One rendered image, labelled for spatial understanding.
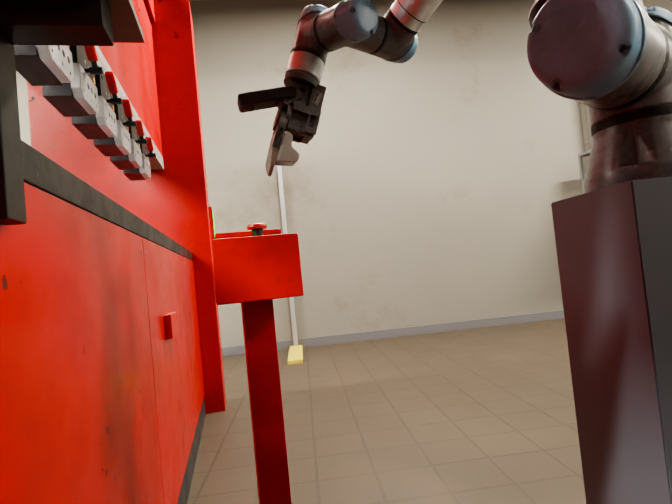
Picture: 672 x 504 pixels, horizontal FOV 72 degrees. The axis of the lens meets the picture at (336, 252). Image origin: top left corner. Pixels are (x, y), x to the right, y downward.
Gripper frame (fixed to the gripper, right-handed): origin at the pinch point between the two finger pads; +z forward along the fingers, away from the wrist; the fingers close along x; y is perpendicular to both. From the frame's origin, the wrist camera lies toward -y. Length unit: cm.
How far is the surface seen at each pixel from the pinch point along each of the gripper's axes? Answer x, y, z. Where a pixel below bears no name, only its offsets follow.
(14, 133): -42, -26, 16
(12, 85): -42, -28, 11
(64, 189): -23.1, -26.6, 17.4
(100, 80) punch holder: 49, -47, -23
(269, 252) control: -5.4, 4.0, 16.7
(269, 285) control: -5.4, 5.5, 22.7
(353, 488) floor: 53, 56, 78
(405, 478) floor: 51, 73, 72
